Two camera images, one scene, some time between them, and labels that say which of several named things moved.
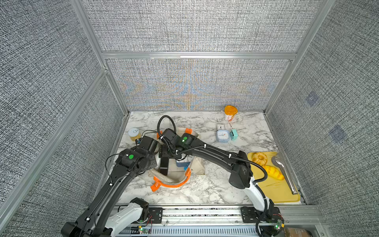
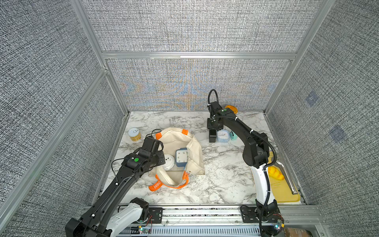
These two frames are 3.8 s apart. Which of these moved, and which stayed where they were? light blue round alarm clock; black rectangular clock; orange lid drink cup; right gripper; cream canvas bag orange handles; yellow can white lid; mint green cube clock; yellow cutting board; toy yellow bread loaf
Moved: right gripper; cream canvas bag orange handles; black rectangular clock
Stayed: light blue round alarm clock; orange lid drink cup; mint green cube clock; yellow can white lid; yellow cutting board; toy yellow bread loaf
